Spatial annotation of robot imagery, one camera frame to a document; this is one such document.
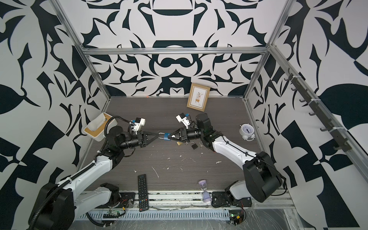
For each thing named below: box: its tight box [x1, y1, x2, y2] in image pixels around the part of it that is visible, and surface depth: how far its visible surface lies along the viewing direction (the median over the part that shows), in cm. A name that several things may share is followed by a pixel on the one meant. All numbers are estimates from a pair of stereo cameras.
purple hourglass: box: [198, 179, 213, 203], surface depth 77 cm
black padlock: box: [190, 141, 199, 150], surface depth 96 cm
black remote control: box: [137, 173, 149, 213], surface depth 77 cm
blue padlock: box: [158, 132, 172, 141], surface depth 74 cm
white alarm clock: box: [239, 123, 256, 142], surface depth 99 cm
